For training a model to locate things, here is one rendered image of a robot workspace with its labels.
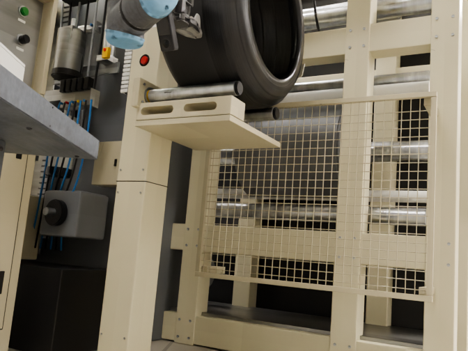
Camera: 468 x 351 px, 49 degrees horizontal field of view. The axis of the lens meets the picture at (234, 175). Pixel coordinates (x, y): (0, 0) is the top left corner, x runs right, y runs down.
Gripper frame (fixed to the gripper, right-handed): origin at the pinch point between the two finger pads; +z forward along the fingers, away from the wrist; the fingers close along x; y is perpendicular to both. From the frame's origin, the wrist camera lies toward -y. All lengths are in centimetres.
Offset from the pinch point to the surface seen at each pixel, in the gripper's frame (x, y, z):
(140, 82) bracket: 26.0, -9.0, 7.0
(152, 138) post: 28.4, -25.1, 19.1
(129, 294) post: 30, -78, 18
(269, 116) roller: -6.5, -13.6, 38.9
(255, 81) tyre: -10.9, -8.4, 18.1
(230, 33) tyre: -9.2, 1.4, 2.9
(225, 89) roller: -4.9, -12.9, 10.5
